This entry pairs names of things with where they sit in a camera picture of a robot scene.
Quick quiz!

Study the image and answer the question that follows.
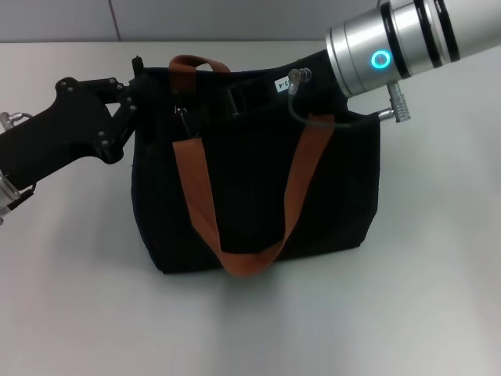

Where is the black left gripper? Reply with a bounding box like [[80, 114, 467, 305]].
[[0, 75, 158, 186]]

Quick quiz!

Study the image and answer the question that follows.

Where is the silver zipper pull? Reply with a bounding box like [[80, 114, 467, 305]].
[[173, 104, 197, 139]]

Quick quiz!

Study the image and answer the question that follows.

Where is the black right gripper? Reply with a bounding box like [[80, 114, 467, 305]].
[[228, 53, 350, 118]]

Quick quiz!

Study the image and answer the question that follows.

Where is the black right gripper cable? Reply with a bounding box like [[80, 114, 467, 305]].
[[287, 67, 413, 131]]

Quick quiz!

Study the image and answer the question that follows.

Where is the black bag with brown handles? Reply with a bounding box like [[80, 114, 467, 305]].
[[128, 53, 383, 279]]

